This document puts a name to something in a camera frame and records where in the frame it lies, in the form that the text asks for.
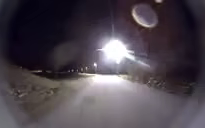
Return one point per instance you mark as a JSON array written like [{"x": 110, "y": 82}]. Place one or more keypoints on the grey asphalt path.
[{"x": 110, "y": 106}]

